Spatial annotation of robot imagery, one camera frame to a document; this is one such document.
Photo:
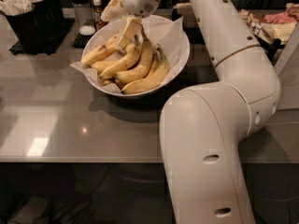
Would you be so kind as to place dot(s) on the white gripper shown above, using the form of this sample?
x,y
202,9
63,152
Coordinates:
x,y
139,0

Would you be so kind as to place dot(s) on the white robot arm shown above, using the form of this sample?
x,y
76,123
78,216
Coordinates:
x,y
201,126

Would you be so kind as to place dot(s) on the tall curved banana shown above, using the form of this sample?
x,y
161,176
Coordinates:
x,y
142,67

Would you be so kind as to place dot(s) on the white bowl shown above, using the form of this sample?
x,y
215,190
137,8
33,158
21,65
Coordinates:
x,y
175,43

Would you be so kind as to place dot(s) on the small left banana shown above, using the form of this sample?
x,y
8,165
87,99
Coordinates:
x,y
100,66

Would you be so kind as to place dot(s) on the hot sauce bottle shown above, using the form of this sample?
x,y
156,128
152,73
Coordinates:
x,y
97,12

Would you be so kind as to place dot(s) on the white paper liner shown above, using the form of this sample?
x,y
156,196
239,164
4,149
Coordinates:
x,y
103,35

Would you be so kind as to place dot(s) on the glass salt shaker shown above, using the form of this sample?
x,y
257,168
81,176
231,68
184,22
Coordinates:
x,y
84,17

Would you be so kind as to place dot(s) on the small black mat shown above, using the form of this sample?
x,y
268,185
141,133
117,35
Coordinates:
x,y
81,41

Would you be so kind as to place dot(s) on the black rubber mat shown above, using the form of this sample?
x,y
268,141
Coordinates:
x,y
53,43

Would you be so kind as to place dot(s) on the napkin dispenser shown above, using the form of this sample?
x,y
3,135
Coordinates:
x,y
183,8

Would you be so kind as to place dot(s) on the black cutlery holder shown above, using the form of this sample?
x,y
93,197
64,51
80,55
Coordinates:
x,y
33,28

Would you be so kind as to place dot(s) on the white plastic cutlery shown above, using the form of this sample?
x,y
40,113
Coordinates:
x,y
17,7

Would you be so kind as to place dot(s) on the black condiment rack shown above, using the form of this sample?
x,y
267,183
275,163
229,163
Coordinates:
x,y
272,30

